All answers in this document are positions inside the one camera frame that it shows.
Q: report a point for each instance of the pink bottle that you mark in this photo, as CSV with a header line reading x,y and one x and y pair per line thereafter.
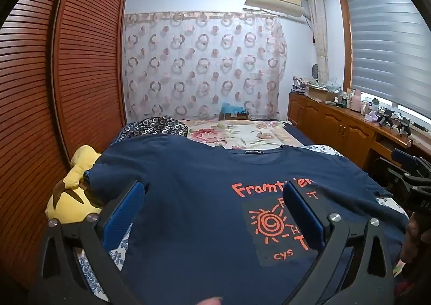
x,y
355,100

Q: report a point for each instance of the small round fan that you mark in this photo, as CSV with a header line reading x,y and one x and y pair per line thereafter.
x,y
315,72

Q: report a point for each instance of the wooden louvered wardrobe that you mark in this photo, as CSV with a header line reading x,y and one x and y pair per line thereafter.
x,y
84,55

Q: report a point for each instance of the pile of papers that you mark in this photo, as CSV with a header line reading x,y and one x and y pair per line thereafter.
x,y
299,86

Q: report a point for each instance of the open cardboard box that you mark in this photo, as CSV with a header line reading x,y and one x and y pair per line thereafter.
x,y
321,93

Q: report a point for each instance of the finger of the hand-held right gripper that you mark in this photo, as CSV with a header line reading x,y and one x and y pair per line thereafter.
x,y
400,165

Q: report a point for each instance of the light blue cloth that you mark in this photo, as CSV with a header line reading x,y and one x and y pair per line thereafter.
x,y
234,108

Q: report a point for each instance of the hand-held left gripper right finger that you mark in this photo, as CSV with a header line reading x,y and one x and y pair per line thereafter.
x,y
303,217

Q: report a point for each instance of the pink floral blanket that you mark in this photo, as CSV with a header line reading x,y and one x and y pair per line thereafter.
x,y
235,133

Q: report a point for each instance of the person's right forearm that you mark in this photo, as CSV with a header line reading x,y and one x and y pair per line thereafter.
x,y
417,258

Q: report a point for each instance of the sheer circle-patterned curtain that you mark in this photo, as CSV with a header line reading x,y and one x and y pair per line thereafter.
x,y
202,66

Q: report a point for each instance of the navy bed cover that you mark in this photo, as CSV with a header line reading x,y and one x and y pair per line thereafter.
x,y
296,133

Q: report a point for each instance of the dark circle-patterned pillow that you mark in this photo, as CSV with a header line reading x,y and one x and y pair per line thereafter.
x,y
158,124

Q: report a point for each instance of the blue floral bed sheet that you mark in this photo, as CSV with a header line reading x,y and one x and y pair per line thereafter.
x,y
91,271

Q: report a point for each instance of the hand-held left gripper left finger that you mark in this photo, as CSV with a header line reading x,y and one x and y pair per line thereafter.
x,y
121,215

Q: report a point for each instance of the small cardboard box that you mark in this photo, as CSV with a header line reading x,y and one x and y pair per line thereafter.
x,y
235,115

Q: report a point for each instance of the grey window blind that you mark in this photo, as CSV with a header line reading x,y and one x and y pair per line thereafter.
x,y
387,45

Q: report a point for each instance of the cream tied window curtain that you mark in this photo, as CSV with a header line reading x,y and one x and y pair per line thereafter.
x,y
320,39

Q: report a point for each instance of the yellow plush toy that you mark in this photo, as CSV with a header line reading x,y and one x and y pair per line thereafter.
x,y
64,204

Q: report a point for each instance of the wooden cabinet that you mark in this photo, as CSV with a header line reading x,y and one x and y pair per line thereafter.
x,y
336,126

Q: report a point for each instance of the purple cloth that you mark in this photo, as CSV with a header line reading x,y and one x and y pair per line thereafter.
x,y
372,117

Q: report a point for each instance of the navy t-shirt with orange print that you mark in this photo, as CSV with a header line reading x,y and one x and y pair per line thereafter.
x,y
202,207

